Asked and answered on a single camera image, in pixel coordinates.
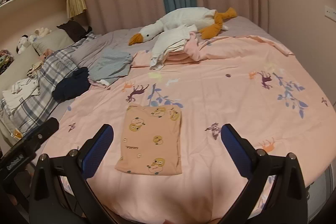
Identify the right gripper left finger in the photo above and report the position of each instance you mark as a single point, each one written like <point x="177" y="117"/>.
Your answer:
<point x="81" y="164"/>

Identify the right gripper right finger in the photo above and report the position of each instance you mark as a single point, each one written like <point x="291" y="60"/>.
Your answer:
<point x="251" y="165"/>

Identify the orange duck print shirt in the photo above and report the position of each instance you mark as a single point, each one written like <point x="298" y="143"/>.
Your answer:
<point x="150" y="141"/>

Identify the folded white and pink clothes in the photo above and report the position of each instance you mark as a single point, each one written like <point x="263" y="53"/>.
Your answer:
<point x="175" y="45"/>

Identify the plaid blanket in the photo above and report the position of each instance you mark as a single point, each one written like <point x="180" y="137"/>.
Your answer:
<point x="36" y="109"/>

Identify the white patterned garment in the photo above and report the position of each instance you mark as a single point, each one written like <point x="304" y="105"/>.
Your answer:
<point x="19" y="92"/>

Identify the dark navy garment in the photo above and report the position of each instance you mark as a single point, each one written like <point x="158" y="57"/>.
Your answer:
<point x="73" y="86"/>

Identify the pink printed duvet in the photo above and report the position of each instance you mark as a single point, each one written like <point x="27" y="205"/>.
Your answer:
<point x="255" y="84"/>

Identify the beige pillow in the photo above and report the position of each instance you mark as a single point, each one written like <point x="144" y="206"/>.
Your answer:
<point x="56" y="40"/>

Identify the grey garment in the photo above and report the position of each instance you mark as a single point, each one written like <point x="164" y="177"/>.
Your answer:
<point x="110" y="67"/>

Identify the small plush toys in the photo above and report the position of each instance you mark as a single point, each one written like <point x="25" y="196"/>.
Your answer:
<point x="26" y="40"/>

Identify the dark brown cushion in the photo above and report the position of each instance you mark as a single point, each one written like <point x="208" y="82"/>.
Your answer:
<point x="75" y="30"/>

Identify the white goose plush toy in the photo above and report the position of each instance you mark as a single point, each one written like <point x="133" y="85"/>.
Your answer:
<point x="208" y="23"/>

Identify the yellow hanging fabric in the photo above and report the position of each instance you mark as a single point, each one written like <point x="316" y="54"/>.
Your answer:
<point x="75" y="7"/>

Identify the white power strip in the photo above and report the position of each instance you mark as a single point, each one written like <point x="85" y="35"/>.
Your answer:
<point x="330" y="13"/>

